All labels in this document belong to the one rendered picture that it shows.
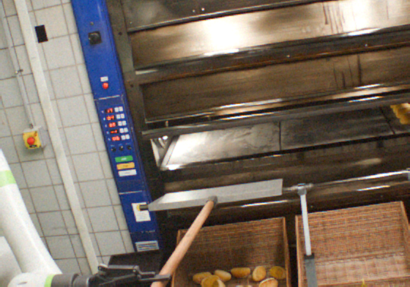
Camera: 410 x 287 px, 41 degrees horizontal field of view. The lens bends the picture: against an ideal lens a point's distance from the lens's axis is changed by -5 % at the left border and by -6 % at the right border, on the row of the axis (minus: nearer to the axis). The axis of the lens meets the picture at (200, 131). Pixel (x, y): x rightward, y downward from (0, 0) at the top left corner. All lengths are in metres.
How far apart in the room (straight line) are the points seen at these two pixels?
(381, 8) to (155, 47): 1.06
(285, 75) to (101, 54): 0.87
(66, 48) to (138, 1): 0.43
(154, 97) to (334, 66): 0.87
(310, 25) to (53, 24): 1.21
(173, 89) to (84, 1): 0.60
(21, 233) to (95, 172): 1.42
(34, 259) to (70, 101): 1.43
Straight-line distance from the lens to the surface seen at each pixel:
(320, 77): 2.70
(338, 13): 2.66
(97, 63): 2.77
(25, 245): 1.62
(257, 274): 2.90
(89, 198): 3.08
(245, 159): 2.83
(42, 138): 2.98
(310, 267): 2.41
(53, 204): 3.17
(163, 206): 2.40
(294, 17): 2.65
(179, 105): 2.76
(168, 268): 1.48
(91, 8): 2.73
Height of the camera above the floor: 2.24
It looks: 18 degrees down
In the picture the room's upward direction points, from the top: 12 degrees counter-clockwise
